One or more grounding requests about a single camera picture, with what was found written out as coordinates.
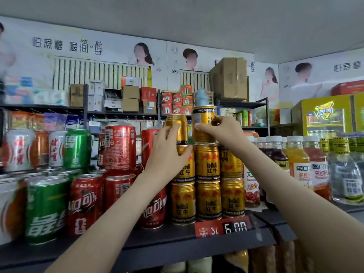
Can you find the red price tag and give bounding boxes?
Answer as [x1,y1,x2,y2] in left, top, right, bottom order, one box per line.
[195,216,253,239]

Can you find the stack of red cartons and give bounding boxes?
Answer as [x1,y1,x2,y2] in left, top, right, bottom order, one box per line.
[161,85,195,116]

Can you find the white wall radiator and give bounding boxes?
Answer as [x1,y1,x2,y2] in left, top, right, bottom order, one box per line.
[179,70,211,93]

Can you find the person's left forearm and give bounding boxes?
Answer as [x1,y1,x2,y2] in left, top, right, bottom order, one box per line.
[45,179,171,273]

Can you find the person's right forearm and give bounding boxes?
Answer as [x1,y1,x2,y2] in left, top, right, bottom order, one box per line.
[230,136,364,273]

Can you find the group of red soda cans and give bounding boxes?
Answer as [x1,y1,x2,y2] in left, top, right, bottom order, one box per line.
[67,122,169,238]

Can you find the gold Red Bull can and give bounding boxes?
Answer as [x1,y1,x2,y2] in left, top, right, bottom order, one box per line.
[191,105,218,144]

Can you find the large cardboard box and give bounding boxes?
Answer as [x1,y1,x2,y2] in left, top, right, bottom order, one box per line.
[209,57,250,102]

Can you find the person's left hand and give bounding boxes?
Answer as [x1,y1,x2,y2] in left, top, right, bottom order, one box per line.
[142,126,194,188]

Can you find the orange juice bottle white cap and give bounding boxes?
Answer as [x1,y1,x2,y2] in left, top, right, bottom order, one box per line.
[284,135,313,191]

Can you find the flat red carton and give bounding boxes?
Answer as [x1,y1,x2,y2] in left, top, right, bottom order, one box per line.
[331,80,364,96]

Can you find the stack of white tissue packs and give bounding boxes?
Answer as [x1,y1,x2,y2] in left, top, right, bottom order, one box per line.
[0,77,70,107]

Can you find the row of small coloured bottles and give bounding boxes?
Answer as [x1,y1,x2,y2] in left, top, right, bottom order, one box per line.
[219,108,255,129]

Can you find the wall poster with people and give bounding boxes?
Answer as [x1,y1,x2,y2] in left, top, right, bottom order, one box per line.
[0,17,364,108]

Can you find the green cap dark label bottle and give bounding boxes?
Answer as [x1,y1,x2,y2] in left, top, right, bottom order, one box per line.
[328,136,364,206]

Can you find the yellow carton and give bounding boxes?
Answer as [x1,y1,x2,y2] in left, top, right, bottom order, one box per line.
[353,93,364,133]
[291,95,355,138]

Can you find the white cardboard boxes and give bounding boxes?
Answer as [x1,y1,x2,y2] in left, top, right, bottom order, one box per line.
[85,79,124,113]

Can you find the red fruit juice bottle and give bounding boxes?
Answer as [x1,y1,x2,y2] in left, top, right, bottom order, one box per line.
[304,136,332,201]

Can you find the small brown cardboard box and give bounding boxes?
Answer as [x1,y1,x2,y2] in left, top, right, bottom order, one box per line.
[69,83,85,108]

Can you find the dark grey metal shelf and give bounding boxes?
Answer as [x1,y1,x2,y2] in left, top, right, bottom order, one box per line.
[0,96,364,273]

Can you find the row of hanging snack packets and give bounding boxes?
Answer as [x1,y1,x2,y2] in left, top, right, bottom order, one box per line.
[7,110,87,132]

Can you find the person's right hand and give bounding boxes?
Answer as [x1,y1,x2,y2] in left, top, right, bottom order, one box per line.
[195,115,251,154]

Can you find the light blue plastic jug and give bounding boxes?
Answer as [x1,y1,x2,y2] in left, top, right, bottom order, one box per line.
[195,89,210,107]

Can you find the stack of gold Red Bull cans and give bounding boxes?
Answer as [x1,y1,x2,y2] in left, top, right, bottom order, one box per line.
[165,113,247,226]

